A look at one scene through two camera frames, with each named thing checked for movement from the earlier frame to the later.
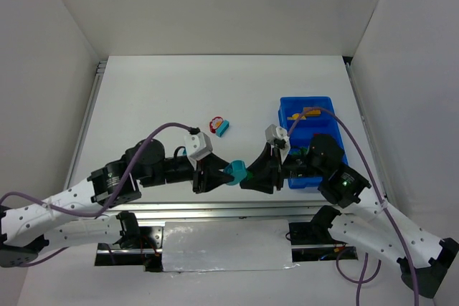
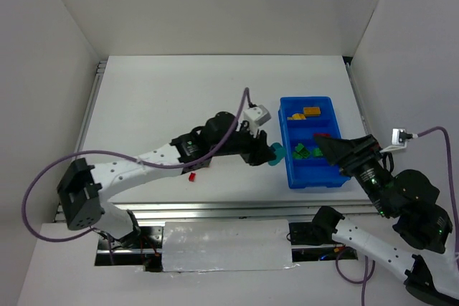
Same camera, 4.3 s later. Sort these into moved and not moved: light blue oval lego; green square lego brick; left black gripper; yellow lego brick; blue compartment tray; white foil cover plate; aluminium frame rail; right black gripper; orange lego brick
Moved: left black gripper; right black gripper; light blue oval lego; green square lego brick
Not moved: orange lego brick; aluminium frame rail; white foil cover plate; blue compartment tray; yellow lego brick
